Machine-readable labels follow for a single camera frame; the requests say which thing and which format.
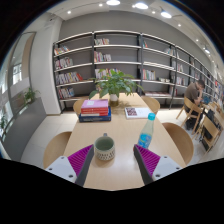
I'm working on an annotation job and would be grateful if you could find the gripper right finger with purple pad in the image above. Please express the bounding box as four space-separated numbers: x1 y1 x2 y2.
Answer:
133 144 182 185

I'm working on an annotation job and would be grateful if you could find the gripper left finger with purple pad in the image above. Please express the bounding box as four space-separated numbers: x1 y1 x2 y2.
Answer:
46 145 94 187

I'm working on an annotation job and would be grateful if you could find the clear plastic water bottle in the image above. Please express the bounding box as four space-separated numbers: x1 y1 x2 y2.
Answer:
138 113 156 148

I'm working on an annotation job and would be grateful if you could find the wooden chair near left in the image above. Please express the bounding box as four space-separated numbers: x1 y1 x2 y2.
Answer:
43 131 71 169

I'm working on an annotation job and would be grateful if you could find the grey patterned ceramic mug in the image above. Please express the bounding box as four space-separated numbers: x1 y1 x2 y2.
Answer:
94 133 115 161

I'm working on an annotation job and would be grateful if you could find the wooden chair near right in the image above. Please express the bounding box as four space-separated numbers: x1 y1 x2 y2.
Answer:
163 122 194 165

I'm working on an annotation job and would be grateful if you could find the dark blue bottom book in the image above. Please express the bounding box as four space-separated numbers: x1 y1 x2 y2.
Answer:
79 107 111 122

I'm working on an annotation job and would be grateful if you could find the open white magazine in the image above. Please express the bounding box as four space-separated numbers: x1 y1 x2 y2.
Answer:
124 107 151 119

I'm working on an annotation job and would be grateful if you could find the wooden chair far right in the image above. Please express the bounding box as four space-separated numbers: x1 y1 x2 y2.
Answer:
142 96 160 114

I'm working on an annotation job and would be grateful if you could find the wooden chair far left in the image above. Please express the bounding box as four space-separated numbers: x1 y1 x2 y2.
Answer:
73 99 85 115

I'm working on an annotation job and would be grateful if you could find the red book stack top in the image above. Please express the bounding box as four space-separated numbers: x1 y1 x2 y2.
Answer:
81 99 109 115

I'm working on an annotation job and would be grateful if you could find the wooden side chair front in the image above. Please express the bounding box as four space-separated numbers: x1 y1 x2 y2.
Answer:
194 116 221 152

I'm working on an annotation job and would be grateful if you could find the wooden side chair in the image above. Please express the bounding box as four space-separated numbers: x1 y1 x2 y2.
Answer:
180 97 202 132
194 116 221 152

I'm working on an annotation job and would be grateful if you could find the wooden side chair back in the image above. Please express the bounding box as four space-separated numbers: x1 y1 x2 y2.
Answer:
180 97 202 132

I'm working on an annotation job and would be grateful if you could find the floor plant by window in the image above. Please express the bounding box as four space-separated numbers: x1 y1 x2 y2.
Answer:
24 88 39 104

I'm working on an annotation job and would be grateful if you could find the seated person in brown shirt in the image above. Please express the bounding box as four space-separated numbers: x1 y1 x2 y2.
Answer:
184 79 205 130

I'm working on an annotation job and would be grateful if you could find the green potted plant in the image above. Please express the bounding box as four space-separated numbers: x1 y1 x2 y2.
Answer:
89 70 143 106

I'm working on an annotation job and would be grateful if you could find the grey wall bookshelf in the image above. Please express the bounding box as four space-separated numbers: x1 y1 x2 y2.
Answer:
53 30 222 110

